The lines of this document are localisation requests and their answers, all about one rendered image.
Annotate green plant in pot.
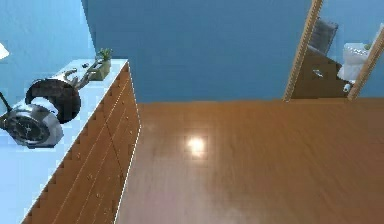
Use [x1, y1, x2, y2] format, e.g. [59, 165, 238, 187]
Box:
[89, 47, 114, 82]

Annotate wooden chest of drawers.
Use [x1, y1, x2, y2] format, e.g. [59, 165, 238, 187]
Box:
[0, 58, 143, 224]

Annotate grey branch sculpture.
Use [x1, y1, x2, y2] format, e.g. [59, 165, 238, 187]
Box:
[62, 59, 102, 91]

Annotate black round bowl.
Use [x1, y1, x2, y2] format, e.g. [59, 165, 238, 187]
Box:
[24, 78, 82, 125]

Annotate grey towel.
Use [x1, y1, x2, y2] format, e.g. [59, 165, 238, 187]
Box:
[307, 17, 340, 57]

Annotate white lamp shade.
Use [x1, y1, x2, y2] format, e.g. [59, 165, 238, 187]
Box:
[0, 42, 11, 61]

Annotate wooden door frame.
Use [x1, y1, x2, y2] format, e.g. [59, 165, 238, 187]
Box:
[282, 0, 384, 102]

